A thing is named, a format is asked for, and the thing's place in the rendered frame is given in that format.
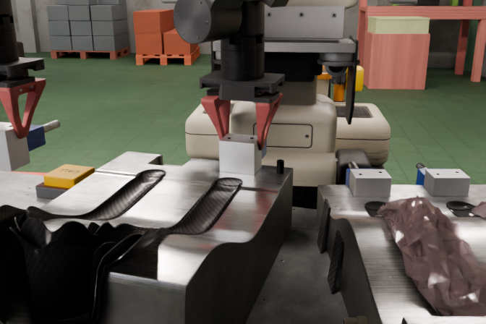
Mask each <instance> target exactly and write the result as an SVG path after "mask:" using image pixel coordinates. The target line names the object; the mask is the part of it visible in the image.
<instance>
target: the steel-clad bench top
mask: <svg viewBox="0 0 486 324"><path fill-rule="evenodd" d="M41 182H44V178H43V176H39V175H33V174H22V173H16V172H9V171H0V206H2V205H11V206H14V207H16V208H21V209H27V207H29V206H35V207H37V208H39V207H41V206H44V205H46V204H48V203H49V202H51V201H52V199H46V198H41V197H37V196H36V191H35V186H36V185H38V184H40V183H41ZM316 215H317V210H316V209H310V208H299V207H293V206H292V216H291V228H290V230H289V232H288V234H287V236H286V239H285V241H284V243H283V245H282V247H281V249H280V251H279V254H278V256H277V258H276V260H275V262H274V264H273V267H272V268H271V270H270V273H269V274H268V277H267V279H266V281H265V283H264V285H263V287H262V289H261V292H260V294H259V296H258V298H257V300H256V302H255V305H254V307H253V308H252V311H251V313H250V315H249V317H248V319H247V322H246V323H245V324H343V319H344V318H345V317H349V315H348V312H347V310H346V306H345V304H344V300H343V297H342V295H341V291H340V288H339V286H338V282H336V288H335V292H334V294H331V290H330V287H329V285H328V280H327V278H328V271H329V267H330V263H331V261H330V258H329V256H328V252H327V249H326V247H325V244H324V248H323V253H322V254H320V250H319V248H318V245H317V238H318V234H319V230H320V228H319V226H318V223H317V219H316Z"/></svg>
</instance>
